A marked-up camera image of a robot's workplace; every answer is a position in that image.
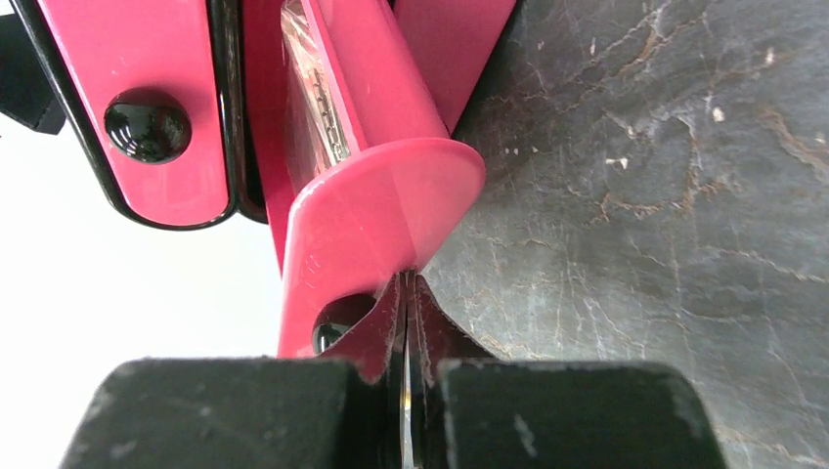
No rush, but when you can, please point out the black makeup organizer box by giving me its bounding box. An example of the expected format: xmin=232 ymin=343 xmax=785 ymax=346
xmin=1 ymin=14 xmax=65 ymax=135

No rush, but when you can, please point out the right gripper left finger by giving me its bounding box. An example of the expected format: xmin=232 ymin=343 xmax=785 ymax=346
xmin=319 ymin=272 xmax=409 ymax=468

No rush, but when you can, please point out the clear plastic bag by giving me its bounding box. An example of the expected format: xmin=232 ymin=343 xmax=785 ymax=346
xmin=281 ymin=1 xmax=351 ymax=192

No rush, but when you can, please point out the pink top drawer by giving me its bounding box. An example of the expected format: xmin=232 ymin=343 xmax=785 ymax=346
xmin=13 ymin=1 xmax=244 ymax=231

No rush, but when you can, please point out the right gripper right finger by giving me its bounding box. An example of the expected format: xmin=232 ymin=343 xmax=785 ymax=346
xmin=406 ymin=274 xmax=500 ymax=468

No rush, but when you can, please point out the pink drawer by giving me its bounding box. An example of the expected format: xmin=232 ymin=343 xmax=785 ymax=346
xmin=242 ymin=1 xmax=514 ymax=359
xmin=13 ymin=1 xmax=244 ymax=231

